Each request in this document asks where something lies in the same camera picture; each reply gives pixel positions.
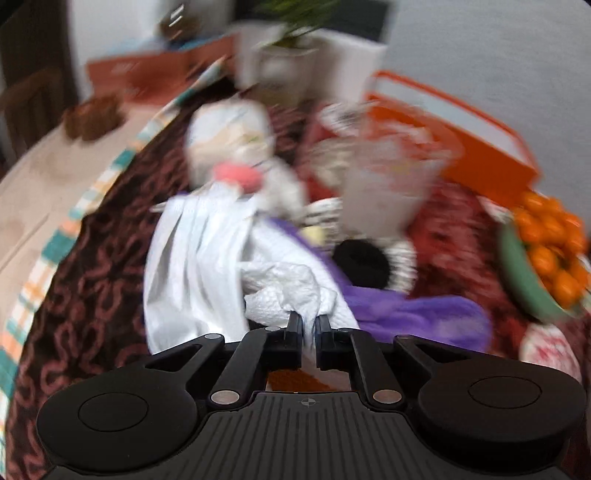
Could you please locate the clear glass cup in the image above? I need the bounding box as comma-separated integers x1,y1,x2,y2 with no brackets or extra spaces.
309,104,462,241

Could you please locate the pile of tangerines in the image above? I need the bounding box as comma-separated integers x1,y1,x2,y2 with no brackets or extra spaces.
512,191,591,310

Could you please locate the purple fleece cloth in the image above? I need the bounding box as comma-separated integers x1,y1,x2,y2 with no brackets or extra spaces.
272,219,492,354

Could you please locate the white paper tissue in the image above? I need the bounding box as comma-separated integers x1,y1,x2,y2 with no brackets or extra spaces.
242,263,338,333

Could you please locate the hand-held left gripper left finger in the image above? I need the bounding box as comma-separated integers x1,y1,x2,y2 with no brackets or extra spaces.
145,311,304,411

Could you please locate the red patterned blanket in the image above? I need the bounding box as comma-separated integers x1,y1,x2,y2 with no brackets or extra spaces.
9,92,591,480

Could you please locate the black and white spotted pad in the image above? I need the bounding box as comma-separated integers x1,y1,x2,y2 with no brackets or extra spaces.
302,198,416,294

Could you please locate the white window sill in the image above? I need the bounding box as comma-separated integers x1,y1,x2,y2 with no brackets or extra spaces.
318,28,389,104

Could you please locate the brown cardboard box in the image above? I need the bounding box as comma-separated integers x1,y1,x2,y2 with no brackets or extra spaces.
85,34,238,102

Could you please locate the checked tablecloth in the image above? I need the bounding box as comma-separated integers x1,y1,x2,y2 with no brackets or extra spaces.
0,60,227,462

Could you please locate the brown wooden ornament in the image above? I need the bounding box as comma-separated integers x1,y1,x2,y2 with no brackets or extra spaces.
62,95,125,141

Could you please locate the potted plant in white pot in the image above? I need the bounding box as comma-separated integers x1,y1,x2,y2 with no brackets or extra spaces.
233,0,342,107

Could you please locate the white wet wipes pack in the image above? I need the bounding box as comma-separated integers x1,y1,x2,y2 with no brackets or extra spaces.
185,102,273,185

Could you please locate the dark wooden chair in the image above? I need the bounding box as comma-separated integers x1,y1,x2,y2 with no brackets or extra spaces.
0,67,65,162

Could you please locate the orange cardboard box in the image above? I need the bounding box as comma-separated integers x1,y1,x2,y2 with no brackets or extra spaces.
365,69,540,204

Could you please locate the black hair band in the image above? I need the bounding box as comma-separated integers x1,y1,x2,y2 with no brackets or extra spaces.
333,239,393,289

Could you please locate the grey felt wall panel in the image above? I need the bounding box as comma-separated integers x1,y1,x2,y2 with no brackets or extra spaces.
383,0,591,195

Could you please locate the green bowl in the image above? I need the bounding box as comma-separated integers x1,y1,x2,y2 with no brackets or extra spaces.
499,222,587,324

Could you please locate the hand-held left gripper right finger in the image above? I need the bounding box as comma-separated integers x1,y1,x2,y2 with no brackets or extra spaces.
314,314,463,411

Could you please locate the white cloth face mask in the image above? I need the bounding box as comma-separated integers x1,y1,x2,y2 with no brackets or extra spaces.
143,191,361,356

